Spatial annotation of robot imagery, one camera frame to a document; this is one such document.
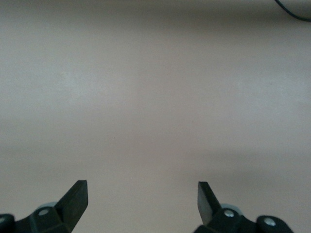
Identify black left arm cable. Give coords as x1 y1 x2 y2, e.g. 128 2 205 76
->
274 0 311 22

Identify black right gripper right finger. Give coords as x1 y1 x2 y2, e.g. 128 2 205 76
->
193 181 259 233

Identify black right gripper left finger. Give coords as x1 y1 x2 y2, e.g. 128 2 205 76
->
14 180 88 233

